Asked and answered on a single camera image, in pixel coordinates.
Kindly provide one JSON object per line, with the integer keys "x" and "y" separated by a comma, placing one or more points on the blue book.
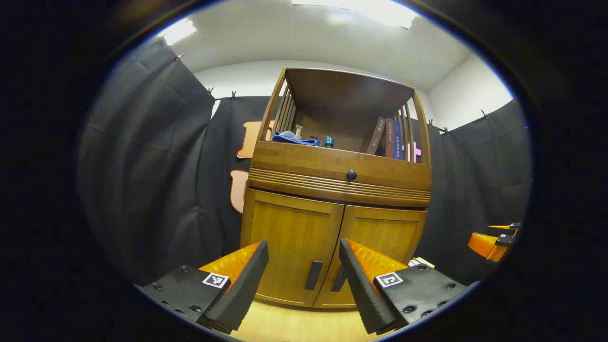
{"x": 397, "y": 139}

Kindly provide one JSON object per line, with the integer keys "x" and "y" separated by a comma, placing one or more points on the white pump bottle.
{"x": 298, "y": 132}

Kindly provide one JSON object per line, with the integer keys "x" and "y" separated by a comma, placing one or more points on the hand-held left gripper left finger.
{"x": 242, "y": 289}

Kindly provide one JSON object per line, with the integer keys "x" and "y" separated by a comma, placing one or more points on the stack of magazines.
{"x": 422, "y": 262}

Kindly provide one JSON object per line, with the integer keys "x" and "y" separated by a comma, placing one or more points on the wooden ribbed drawer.
{"x": 294, "y": 166}

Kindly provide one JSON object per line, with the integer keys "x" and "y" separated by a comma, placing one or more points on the wooden shoe cabinet door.
{"x": 289, "y": 237}
{"x": 380, "y": 232}

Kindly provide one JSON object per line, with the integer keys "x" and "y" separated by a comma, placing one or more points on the brown book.
{"x": 376, "y": 135}

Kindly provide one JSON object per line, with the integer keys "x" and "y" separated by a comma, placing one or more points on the wooden double-door shoe cabinet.
{"x": 342, "y": 95}

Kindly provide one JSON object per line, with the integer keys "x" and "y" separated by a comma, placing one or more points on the blue cloth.
{"x": 289, "y": 139}

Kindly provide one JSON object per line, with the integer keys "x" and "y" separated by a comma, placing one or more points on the black backdrop cloth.
{"x": 142, "y": 166}

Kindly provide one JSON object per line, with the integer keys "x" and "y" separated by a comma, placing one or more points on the small ceiling light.
{"x": 179, "y": 32}

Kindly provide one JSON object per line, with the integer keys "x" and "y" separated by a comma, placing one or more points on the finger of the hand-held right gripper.
{"x": 484, "y": 244}
{"x": 510, "y": 227}

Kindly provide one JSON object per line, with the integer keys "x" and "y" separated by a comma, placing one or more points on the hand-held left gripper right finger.
{"x": 361, "y": 294}

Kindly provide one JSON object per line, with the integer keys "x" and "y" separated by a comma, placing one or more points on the dark red book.
{"x": 389, "y": 137}

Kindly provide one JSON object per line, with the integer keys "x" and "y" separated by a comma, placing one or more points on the black round drawer knob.
{"x": 351, "y": 175}

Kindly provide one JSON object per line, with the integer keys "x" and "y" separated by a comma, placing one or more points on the small teal cup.
{"x": 329, "y": 142}

